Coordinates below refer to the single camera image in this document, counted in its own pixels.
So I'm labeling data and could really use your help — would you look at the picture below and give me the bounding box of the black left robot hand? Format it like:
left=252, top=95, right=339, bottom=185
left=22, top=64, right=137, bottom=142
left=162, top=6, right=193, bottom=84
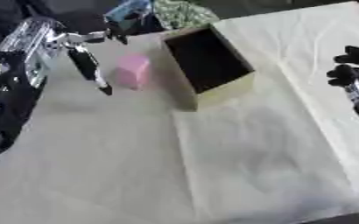
left=58, top=27, right=130, bottom=96

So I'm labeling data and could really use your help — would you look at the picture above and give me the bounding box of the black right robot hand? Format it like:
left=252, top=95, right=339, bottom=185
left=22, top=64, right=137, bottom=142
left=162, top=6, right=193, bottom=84
left=325, top=45, right=359, bottom=88

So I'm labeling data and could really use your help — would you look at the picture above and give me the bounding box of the tan cardboard box black inside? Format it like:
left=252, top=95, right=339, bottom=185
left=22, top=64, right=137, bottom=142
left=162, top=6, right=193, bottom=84
left=158, top=24, right=258, bottom=113

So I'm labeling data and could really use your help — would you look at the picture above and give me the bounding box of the pink block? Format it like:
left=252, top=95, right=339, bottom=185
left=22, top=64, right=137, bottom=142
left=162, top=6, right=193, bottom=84
left=109, top=52, right=154, bottom=91

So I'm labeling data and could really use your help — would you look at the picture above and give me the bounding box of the blue and white package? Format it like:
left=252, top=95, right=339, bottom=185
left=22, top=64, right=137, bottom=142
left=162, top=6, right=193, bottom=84
left=102, top=0, right=157, bottom=32

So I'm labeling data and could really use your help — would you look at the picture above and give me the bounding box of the green patterned bag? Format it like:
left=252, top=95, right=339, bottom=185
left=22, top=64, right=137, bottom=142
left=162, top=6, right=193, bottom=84
left=150, top=0, right=222, bottom=32

